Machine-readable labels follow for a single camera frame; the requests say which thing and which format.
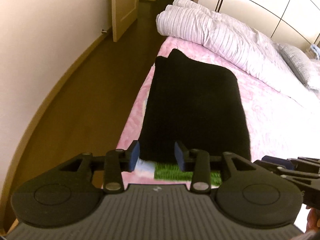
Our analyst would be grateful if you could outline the wooden door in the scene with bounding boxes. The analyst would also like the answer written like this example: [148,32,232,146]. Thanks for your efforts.
[112,0,139,42]

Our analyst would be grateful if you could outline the lilac striped folded quilt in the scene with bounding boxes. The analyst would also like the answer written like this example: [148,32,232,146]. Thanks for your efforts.
[156,0,311,101]

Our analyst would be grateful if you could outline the white wardrobe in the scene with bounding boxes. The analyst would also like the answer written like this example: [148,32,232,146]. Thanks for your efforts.
[195,0,319,50]

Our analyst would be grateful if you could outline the grey checked small pillow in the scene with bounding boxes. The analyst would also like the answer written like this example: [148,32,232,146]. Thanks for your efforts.
[276,43,319,91]

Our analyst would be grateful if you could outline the person right hand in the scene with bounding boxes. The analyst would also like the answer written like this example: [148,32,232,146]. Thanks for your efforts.
[306,206,320,232]

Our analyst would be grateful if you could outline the black knit skirt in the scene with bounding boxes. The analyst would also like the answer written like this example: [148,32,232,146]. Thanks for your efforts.
[138,49,251,163]

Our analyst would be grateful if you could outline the green folded towel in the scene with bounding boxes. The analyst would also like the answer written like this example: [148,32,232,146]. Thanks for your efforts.
[154,164,222,186]

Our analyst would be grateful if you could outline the pink floral bed blanket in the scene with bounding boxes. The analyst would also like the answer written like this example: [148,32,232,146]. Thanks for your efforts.
[101,36,320,189]

